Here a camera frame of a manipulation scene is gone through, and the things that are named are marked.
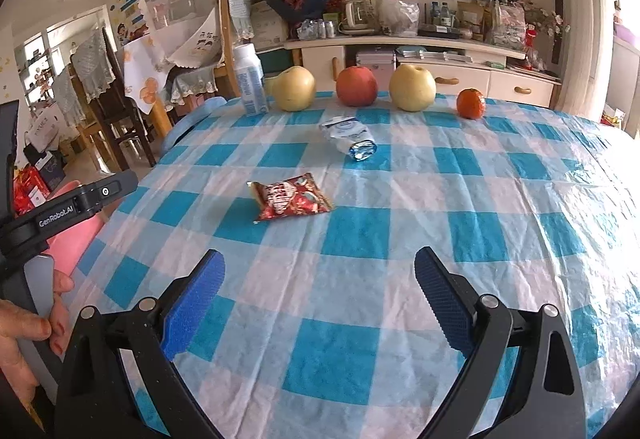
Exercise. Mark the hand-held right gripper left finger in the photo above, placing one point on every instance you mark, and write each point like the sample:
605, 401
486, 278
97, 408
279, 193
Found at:
192, 304

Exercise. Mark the clear plastic bag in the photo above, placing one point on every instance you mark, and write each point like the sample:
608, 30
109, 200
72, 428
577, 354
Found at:
399, 14

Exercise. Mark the red gift box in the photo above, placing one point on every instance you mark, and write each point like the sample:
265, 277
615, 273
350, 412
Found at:
30, 191

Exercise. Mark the blue white checkered tablecloth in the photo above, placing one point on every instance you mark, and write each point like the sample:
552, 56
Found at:
400, 269

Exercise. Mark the red apple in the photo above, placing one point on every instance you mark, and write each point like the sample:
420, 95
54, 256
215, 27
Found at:
356, 87

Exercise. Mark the white electric kettle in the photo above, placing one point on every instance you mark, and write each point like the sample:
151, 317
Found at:
356, 15

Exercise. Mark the light wooden chair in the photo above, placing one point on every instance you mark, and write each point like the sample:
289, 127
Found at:
230, 39

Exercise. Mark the red white snack wrapper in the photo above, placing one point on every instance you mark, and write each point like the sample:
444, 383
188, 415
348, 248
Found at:
292, 197

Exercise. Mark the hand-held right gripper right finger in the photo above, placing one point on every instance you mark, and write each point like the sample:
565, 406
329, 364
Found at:
442, 299

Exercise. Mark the pink plastic basin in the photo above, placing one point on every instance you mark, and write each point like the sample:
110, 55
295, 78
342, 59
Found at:
75, 244

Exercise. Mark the silver storage case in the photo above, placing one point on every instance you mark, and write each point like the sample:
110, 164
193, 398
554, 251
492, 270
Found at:
375, 60

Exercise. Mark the light blue plastic chair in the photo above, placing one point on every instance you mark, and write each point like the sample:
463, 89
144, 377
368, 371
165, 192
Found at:
192, 119

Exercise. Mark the white paper bag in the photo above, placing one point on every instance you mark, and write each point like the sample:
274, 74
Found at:
42, 133

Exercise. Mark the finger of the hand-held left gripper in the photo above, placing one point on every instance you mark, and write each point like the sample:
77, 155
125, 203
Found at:
7, 149
107, 191

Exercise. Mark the printed shopping bag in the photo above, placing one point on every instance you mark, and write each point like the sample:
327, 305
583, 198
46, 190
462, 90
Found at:
507, 21

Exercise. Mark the purple plastic basin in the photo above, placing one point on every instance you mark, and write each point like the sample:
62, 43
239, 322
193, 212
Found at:
627, 31

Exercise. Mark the yellow pear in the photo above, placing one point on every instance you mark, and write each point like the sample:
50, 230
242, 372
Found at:
412, 88
294, 90

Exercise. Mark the white mesh food cover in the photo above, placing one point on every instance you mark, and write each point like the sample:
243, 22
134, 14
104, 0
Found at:
185, 14

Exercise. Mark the dark blue box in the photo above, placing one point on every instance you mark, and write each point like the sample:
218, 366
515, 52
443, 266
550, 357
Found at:
47, 166

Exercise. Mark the cream television cabinet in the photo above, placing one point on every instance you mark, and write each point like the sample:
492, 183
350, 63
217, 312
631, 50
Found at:
465, 69

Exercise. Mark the lace covered standing air conditioner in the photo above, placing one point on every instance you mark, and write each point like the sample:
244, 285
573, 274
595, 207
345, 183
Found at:
580, 19

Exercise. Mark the blue white crumpled wrapper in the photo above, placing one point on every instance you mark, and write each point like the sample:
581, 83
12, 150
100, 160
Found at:
347, 136

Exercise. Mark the white orange print tablecloth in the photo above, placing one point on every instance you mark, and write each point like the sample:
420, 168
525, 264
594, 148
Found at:
145, 74

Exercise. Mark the white plastic bottle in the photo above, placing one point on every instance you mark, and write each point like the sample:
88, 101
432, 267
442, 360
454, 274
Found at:
251, 79

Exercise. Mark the artificial blossom branch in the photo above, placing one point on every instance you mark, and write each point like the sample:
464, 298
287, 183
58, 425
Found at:
545, 24

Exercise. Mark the person's left hand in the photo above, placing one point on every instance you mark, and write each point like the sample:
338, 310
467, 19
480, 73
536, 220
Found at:
20, 339

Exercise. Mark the orange tangerine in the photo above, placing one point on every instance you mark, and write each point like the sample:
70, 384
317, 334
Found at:
471, 104

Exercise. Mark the white printed package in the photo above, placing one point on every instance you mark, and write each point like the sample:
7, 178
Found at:
270, 23

